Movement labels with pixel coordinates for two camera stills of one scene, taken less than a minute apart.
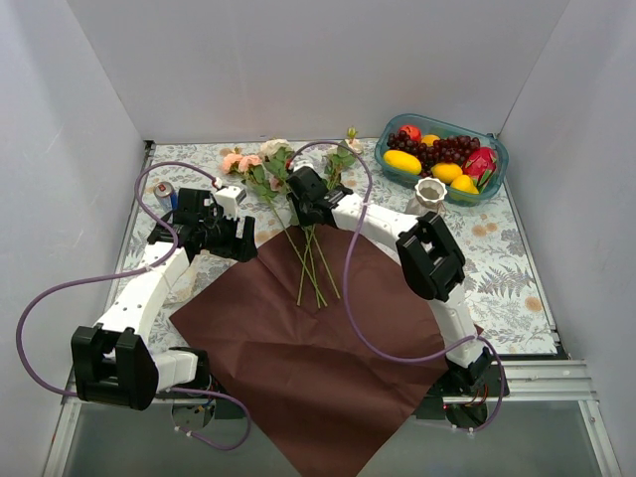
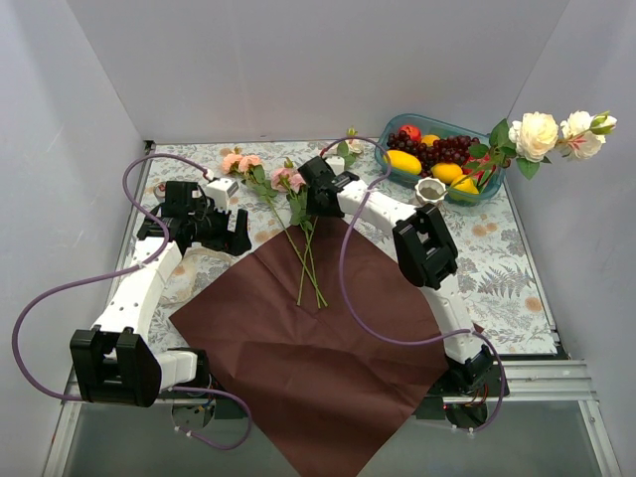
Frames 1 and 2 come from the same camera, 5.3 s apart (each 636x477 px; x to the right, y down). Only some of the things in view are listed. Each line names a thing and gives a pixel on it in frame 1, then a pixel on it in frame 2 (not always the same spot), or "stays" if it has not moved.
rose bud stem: [352, 135] → [344, 148]
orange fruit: [428, 139] stays
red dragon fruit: [480, 165] stays
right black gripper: [302, 214] → [318, 178]
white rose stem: [278, 151] → [532, 138]
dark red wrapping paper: [322, 328] stays
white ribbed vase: [429, 193] stays
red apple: [412, 131] stays
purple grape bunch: [448, 149] stays
